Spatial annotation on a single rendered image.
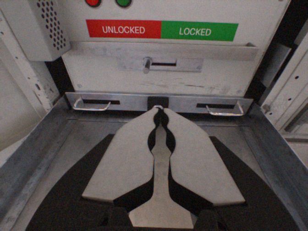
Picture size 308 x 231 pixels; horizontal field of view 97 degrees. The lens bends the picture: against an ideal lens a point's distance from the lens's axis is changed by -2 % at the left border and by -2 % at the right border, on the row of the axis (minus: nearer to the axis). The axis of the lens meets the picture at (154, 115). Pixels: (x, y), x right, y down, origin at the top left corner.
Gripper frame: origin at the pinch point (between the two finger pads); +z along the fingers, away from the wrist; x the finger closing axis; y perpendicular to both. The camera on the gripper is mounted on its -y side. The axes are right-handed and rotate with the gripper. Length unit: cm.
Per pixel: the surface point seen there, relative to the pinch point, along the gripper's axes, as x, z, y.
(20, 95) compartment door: -36.8, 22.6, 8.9
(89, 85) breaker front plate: -19.8, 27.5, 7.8
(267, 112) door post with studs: 30.0, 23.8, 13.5
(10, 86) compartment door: -37.1, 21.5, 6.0
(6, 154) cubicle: -61, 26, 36
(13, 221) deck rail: -25.1, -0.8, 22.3
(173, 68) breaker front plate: 3.6, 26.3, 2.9
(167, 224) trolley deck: 1.7, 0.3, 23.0
